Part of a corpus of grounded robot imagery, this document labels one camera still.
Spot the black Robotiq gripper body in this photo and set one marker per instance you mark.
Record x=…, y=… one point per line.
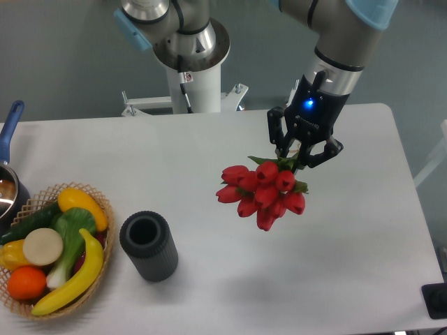
x=313, y=112

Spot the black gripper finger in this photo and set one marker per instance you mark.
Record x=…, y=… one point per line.
x=281, y=129
x=331, y=149

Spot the red tulip bouquet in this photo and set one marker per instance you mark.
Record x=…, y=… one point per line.
x=268, y=191

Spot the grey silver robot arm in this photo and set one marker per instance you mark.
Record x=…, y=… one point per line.
x=192, y=45

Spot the dark grey ribbed vase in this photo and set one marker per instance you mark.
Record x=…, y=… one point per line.
x=147, y=240

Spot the black device at edge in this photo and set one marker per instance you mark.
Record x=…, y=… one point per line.
x=434, y=296

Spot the yellow squash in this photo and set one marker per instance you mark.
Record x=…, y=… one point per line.
x=75, y=198

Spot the yellow banana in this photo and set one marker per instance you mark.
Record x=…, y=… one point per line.
x=79, y=283

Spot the green bok choy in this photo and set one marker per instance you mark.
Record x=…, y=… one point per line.
x=68, y=225

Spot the woven wicker basket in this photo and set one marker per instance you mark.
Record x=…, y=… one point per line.
x=42, y=200

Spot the green cucumber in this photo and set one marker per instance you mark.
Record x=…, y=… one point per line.
x=39, y=219

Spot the beige round disc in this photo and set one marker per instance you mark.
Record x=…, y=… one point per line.
x=42, y=246

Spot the yellow bell pepper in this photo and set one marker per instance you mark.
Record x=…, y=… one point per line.
x=12, y=255

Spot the orange fruit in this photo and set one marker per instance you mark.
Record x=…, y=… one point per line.
x=26, y=283

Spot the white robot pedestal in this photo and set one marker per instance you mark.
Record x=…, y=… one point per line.
x=190, y=92

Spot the blue handled saucepan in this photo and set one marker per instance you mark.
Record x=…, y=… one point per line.
x=14, y=194

